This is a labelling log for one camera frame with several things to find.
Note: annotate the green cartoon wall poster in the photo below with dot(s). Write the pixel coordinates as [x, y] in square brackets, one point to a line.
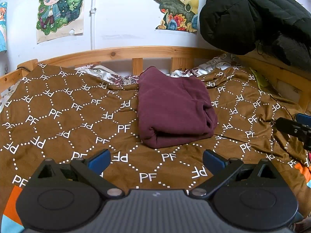
[58, 9]

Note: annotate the maroon long-sleeve shirt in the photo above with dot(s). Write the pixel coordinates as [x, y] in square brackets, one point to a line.
[172, 106]

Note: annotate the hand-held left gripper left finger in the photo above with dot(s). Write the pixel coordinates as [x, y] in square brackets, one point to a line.
[98, 161]

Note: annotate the paisley patterned pillow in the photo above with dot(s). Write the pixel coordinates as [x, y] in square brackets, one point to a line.
[102, 71]

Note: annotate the brown printed blanket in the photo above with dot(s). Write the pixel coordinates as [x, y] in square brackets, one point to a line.
[60, 116]

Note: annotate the white wall pipe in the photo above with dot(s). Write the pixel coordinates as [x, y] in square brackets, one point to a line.
[93, 17]

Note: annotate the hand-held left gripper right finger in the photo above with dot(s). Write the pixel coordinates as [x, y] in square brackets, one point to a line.
[215, 161]

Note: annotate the wooden bed frame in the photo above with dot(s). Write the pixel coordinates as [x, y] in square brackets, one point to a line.
[114, 54]

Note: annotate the yellow-green cloth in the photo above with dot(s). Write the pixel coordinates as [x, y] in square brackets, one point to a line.
[260, 79]

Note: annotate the black puffer jacket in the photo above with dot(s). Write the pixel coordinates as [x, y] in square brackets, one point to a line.
[243, 14]

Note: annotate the blue orange wall poster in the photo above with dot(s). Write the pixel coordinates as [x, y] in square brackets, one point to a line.
[3, 29]

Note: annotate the yellow landscape wall poster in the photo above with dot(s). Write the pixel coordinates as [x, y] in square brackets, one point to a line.
[175, 7]

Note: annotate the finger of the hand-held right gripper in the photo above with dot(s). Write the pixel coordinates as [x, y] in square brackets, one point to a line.
[303, 118]
[288, 125]

